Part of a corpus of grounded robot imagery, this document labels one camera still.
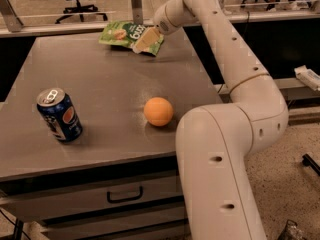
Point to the green rice chip bag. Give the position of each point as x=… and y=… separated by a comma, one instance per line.
x=126, y=34

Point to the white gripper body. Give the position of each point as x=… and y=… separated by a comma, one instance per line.
x=160, y=20

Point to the grey drawer cabinet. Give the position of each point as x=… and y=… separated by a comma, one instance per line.
x=63, y=186

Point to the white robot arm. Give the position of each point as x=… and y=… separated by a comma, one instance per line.
x=213, y=140

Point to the white packet on ledge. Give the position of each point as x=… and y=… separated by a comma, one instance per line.
x=308, y=77

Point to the black drawer handle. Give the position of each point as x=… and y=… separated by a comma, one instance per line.
x=127, y=195

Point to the orange fruit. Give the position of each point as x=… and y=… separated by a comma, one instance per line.
x=158, y=111

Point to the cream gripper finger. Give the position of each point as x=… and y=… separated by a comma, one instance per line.
x=149, y=37

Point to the metal railing post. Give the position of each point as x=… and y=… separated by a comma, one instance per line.
x=137, y=11

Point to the blue pepsi can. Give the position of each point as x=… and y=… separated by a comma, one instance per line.
x=56, y=108

